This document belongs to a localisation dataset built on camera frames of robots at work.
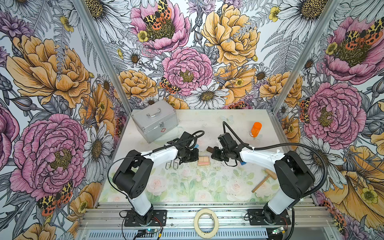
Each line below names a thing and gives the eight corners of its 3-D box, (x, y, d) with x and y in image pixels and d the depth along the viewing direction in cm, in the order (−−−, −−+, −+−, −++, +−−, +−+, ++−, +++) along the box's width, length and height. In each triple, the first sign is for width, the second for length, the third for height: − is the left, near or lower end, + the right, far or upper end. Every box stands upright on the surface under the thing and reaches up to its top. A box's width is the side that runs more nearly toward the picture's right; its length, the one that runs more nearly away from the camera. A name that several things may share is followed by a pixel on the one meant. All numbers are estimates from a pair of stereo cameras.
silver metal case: (151, 145, 104) (144, 130, 91) (139, 130, 112) (132, 114, 100) (180, 128, 114) (178, 112, 101) (167, 114, 123) (163, 98, 110)
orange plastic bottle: (251, 137, 109) (255, 128, 101) (249, 131, 112) (253, 122, 104) (258, 137, 109) (263, 128, 101) (256, 131, 112) (260, 122, 104)
